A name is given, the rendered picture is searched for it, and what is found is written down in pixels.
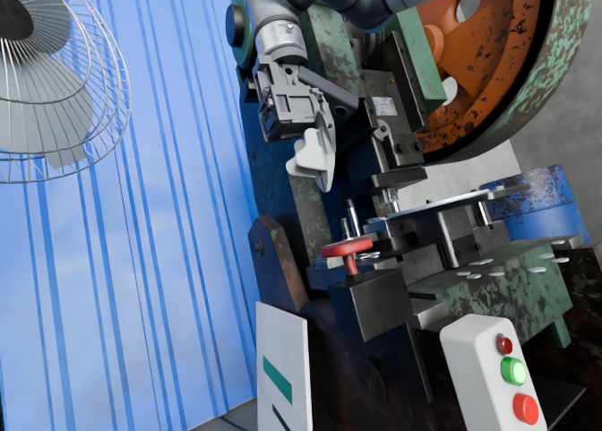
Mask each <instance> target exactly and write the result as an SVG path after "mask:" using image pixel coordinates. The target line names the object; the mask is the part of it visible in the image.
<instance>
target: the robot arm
mask: <svg viewBox="0 0 602 431"><path fill-rule="evenodd" d="M315 1H316V0H245V9H246V11H247V13H248V15H249V19H250V23H251V26H252V30H253V34H254V40H255V45H256V48H257V52H258V56H257V58H256V61H255V66H254V68H253V70H252V73H253V77H254V83H255V88H256V91H257V95H258V99H259V102H260V108H259V110H258V112H257V113H258V117H259V120H260V124H261V128H262V134H263V139H264V142H278V141H289V140H291V139H294V138H297V141H296V142H295V144H294V148H295V153H296V155H295V157H294V158H293V159H291V160H289V161H288V162H287V164H286V168H287V171H288V173H289V174H291V175H293V176H301V177H311V178H313V179H314V181H315V182H316V184H317V185H318V186H319V187H320V189H321V190H322V191H323V192H324V193H326V192H328V191H330V190H331V182H332V179H333V171H334V165H335V151H336V142H335V126H334V122H333V117H334V118H336V119H338V120H339V121H344V120H345V119H347V118H348V117H349V116H350V115H351V114H352V113H354V112H355V111H356V110H357V107H358V102H359V99H358V97H356V96H355V95H353V94H351V93H349V92H348V91H345V90H343V89H342V88H341V87H339V86H337V85H335V84H333V83H332V82H329V81H327V80H326V79H324V78H322V77H321V76H319V75H318V74H316V73H313V72H312V71H310V70H308V68H309V63H308V59H307V53H306V48H305V42H304V39H303V36H302V31H301V28H300V24H299V21H298V18H299V16H300V15H301V14H302V13H303V12H304V11H306V10H307V9H308V8H309V7H310V6H311V5H312V4H313V3H314V2H315ZM322 1H323V2H325V3H326V4H327V5H328V6H329V7H331V8H332V9H333V10H335V11H336V12H338V13H339V14H341V15H342V16H343V17H345V18H346V19H347V20H349V21H350V23H351V24H352V25H353V26H354V27H356V28H358V29H360V30H363V31H364V32H366V33H377V32H379V31H381V30H383V29H384V28H385V27H386V26H387V25H388V24H390V23H391V21H392V19H393V17H394V15H395V13H399V12H402V11H404V10H407V9H409V8H411V7H414V6H416V5H419V4H422V3H425V2H427V1H430V0H322ZM262 121H263V122H262ZM263 123H264V124H265V128H266V133H267V134H266V133H265V130H264V126H263Z"/></svg>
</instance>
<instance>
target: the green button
mask: <svg viewBox="0 0 602 431"><path fill-rule="evenodd" d="M517 363H521V364H522V365H523V366H524V364H523V363H522V361H521V360H520V359H518V358H513V357H509V356H506V357H504V358H503V360H502V362H501V373H502V376H503V379H504V380H505V382H507V383H508V384H513V385H516V386H522V385H524V383H525V381H526V376H525V380H524V382H522V383H520V382H518V381H517V380H516V378H515V375H514V367H515V365H516V364H517ZM524 369H525V367H524ZM525 373H526V369H525Z"/></svg>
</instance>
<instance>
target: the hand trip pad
mask: <svg viewBox="0 0 602 431"><path fill-rule="evenodd" d="M371 247H373V242H372V239H371V238H370V237H362V238H358V239H353V240H349V241H344V242H340V243H338V244H334V245H330V246H325V247H322V249H321V250H320V253H321V257H322V258H332V257H340V256H342V258H343V262H344V265H345V269H346V272H347V274H353V273H356V272H357V266H356V263H355V259H354V255H353V254H354V253H357V252H361V251H364V250H366V249H369V248H371Z"/></svg>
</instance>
